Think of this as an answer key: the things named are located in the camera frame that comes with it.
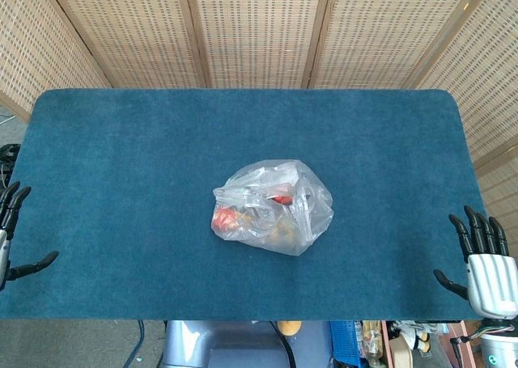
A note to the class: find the white plush toy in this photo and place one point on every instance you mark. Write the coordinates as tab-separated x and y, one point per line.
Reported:
410	333

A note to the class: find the pink storage box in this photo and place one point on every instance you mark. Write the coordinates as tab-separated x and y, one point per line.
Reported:
441	343

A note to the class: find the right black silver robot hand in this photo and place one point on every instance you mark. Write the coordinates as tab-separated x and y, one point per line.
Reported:
491	279

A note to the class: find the red fruit inside bag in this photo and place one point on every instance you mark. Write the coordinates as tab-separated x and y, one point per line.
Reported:
223	219

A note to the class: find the clear plastic bottle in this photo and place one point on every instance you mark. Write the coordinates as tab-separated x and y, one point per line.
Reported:
371	343

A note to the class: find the bamboo folding screen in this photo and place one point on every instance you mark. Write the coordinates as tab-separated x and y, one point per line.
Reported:
259	32

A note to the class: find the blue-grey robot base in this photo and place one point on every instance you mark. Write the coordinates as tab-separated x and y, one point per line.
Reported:
226	348

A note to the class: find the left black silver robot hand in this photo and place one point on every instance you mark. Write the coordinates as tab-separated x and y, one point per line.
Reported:
5	246

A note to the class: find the clear plastic bag with food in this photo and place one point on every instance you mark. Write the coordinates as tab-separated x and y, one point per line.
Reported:
279	222

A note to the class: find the black device on floor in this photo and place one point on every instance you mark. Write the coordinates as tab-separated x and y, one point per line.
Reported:
9	153

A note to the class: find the blue plastic crate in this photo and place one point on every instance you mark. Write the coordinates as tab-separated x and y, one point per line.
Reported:
344	343

